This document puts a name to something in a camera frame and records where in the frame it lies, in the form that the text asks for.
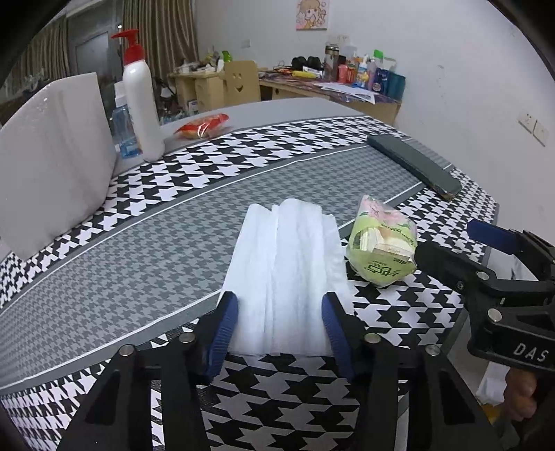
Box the green pink tissue packet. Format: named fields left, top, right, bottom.
left=346, top=195, right=418, bottom=288

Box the white tissue stack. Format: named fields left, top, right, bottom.
left=223, top=198, right=354, bottom=357

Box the person's right hand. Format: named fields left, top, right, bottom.
left=503, top=368, right=537, bottom=422

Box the black smartphone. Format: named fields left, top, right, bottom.
left=367, top=135, right=462, bottom=201

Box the houndstooth table cloth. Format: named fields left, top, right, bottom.
left=1, top=116, right=498, bottom=450

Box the dark blue box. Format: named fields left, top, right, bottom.
left=373, top=69, right=407, bottom=101

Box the white printed paper sheet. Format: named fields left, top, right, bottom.
left=315, top=83, right=375, bottom=104

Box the red orange snack packet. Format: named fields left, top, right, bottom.
left=174, top=113, right=230, bottom=140

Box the blue spray bottle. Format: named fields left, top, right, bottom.
left=112, top=81, right=141, bottom=159

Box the white styrofoam box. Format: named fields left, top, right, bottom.
left=1, top=73, right=117, bottom=260

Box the wooden smiley face chair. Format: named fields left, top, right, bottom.
left=224, top=60, right=261, bottom=106

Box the near cluttered wooden desk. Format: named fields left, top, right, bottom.
left=259, top=73, right=401, bottom=125

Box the white red pump bottle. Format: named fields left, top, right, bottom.
left=112, top=29, right=165, bottom=162

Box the brown right curtain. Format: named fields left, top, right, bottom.
left=122, top=0, right=198, bottom=79

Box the brown curtain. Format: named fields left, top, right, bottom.
left=122, top=0, right=198, bottom=79
left=5, top=16, right=70, bottom=95

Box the glass balcony door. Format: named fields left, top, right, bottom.
left=66, top=1, right=123, bottom=86

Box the brown left curtain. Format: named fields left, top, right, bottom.
left=5, top=16, right=70, bottom=95

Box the anime girl wall poster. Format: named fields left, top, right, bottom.
left=296, top=0, right=329, bottom=30

